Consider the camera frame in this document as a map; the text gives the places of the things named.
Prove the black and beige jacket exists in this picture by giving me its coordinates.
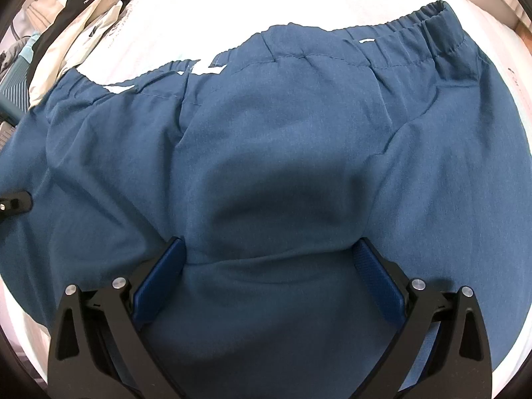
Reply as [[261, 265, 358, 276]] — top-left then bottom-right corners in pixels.
[[25, 0, 134, 107]]

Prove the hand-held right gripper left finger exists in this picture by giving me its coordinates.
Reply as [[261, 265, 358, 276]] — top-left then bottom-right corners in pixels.
[[48, 236, 187, 399]]

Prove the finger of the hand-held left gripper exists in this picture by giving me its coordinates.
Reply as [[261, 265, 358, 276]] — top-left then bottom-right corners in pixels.
[[0, 190, 33, 217]]

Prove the teal ribbed suitcase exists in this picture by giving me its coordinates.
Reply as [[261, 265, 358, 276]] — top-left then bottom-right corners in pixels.
[[0, 46, 35, 114]]

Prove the grey cloth bundle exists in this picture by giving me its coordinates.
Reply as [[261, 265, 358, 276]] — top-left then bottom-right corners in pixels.
[[0, 37, 32, 73]]

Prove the white and blue hooded jacket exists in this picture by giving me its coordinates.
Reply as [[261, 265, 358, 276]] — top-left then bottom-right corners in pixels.
[[0, 2, 532, 399]]

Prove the silver ribbed suitcase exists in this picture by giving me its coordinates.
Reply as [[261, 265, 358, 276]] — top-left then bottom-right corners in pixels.
[[0, 118, 20, 145]]

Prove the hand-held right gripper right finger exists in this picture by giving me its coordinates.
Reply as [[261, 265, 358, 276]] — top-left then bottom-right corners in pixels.
[[351, 237, 493, 399]]

